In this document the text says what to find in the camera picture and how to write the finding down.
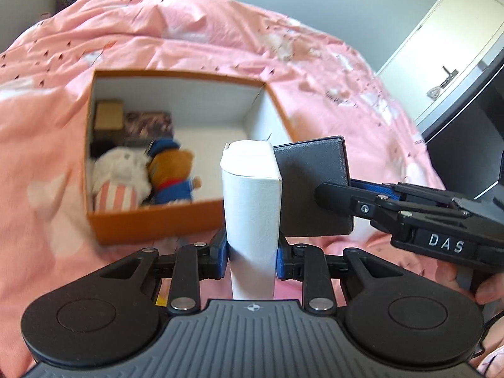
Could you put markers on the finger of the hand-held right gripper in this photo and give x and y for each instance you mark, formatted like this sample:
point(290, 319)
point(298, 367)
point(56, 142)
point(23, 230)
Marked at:
point(374, 189)
point(342, 199)

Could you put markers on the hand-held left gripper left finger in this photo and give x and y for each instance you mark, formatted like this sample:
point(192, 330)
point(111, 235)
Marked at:
point(222, 251)

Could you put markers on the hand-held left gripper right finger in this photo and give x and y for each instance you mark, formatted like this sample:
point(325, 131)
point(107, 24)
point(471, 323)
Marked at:
point(280, 262)

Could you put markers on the black square box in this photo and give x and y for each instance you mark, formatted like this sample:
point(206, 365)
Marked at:
point(311, 173)

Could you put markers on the white carton box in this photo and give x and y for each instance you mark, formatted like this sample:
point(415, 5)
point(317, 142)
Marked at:
point(252, 212)

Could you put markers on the orange cardboard box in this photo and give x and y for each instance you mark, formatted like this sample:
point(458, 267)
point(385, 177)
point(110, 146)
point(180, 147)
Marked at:
point(157, 224)

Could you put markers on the brown bear plush blue hat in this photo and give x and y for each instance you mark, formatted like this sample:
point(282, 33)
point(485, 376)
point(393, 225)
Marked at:
point(169, 169)

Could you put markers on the white plush toy striped pants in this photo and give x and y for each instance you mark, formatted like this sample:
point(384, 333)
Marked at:
point(118, 169)

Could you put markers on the dark printed card box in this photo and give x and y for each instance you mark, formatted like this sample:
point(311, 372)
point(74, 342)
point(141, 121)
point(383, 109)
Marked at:
point(147, 126)

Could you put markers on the gold box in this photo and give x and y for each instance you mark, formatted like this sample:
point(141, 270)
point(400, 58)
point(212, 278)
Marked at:
point(109, 116)

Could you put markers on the person's right hand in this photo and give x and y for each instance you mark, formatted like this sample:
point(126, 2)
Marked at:
point(490, 289)

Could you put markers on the black desk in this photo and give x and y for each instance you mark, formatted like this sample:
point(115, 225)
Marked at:
point(472, 141)

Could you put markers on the person's pale pink clothing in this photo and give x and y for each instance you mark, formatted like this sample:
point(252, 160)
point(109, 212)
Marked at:
point(492, 364)

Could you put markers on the white wardrobe door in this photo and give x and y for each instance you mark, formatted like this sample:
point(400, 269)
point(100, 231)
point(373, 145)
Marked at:
point(433, 47)

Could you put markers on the pink printed blanket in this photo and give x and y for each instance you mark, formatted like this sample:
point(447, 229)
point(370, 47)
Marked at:
point(197, 19)

